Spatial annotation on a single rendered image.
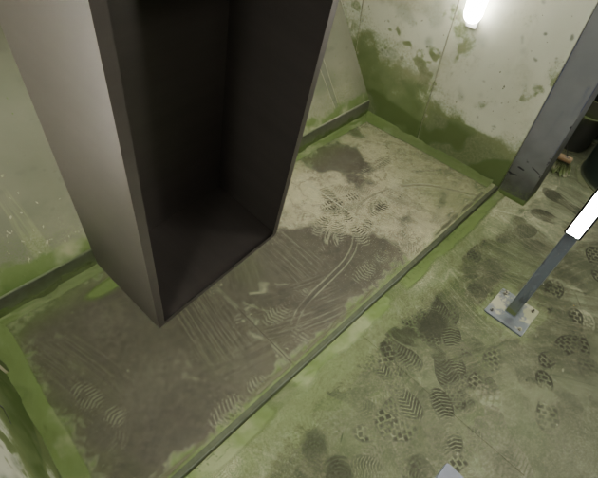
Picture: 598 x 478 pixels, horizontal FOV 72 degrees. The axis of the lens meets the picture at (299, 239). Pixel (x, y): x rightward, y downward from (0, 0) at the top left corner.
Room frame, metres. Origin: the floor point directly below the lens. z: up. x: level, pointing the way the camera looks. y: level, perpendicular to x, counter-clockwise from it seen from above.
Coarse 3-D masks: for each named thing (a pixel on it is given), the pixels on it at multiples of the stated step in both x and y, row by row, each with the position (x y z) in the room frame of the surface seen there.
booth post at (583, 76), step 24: (576, 48) 2.06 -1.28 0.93; (576, 72) 2.03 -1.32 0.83; (552, 96) 2.06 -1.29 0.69; (576, 96) 1.99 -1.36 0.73; (552, 120) 2.02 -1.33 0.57; (576, 120) 1.97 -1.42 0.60; (528, 144) 2.05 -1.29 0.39; (552, 144) 1.97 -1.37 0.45; (528, 168) 2.01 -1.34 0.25; (504, 192) 2.04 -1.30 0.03; (528, 192) 1.96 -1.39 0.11
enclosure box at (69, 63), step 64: (0, 0) 0.76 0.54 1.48; (64, 0) 0.60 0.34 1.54; (128, 0) 1.02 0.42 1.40; (192, 0) 1.17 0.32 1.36; (256, 0) 1.22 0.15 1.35; (320, 0) 1.08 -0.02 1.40; (64, 64) 0.66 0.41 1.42; (128, 64) 1.02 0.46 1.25; (192, 64) 1.19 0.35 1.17; (256, 64) 1.22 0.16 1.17; (320, 64) 1.07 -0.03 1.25; (64, 128) 0.74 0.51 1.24; (128, 128) 0.61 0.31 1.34; (192, 128) 1.22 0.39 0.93; (256, 128) 1.23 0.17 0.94; (128, 192) 0.61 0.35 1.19; (192, 192) 1.25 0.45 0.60; (256, 192) 1.23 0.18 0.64; (128, 256) 0.70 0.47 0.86; (192, 256) 1.00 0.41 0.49
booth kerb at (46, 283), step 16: (352, 112) 2.69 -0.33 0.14; (320, 128) 2.44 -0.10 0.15; (336, 128) 2.57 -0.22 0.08; (304, 144) 2.33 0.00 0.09; (80, 256) 1.22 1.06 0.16; (48, 272) 1.11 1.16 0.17; (64, 272) 1.15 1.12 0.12; (80, 272) 1.19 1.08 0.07; (16, 288) 1.01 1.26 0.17; (32, 288) 1.04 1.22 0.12; (48, 288) 1.08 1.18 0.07; (0, 304) 0.94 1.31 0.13; (16, 304) 0.98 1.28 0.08
